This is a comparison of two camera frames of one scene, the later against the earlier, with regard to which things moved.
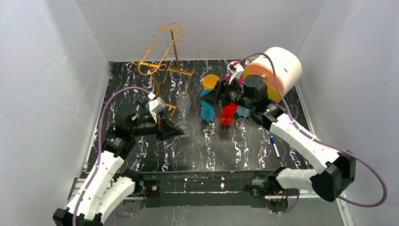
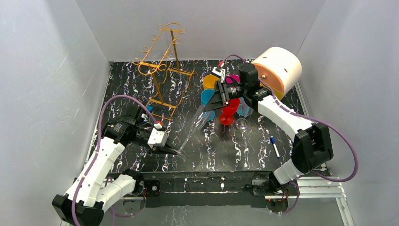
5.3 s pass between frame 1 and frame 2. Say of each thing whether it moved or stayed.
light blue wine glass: stayed
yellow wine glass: stayed
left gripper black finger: moved
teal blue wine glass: stayed
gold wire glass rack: stayed
